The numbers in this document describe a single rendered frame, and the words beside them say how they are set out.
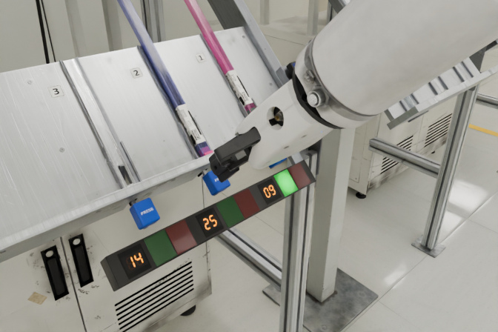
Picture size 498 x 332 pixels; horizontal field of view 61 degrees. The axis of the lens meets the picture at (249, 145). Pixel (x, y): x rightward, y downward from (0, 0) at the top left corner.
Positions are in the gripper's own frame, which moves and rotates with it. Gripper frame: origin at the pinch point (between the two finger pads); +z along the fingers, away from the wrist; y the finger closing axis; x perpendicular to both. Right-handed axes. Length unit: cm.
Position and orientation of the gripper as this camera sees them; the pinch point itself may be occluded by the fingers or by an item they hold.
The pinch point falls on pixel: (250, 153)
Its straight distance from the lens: 49.7
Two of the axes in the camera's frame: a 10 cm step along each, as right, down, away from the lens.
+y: 7.5, -3.1, 5.8
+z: -4.6, 3.9, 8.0
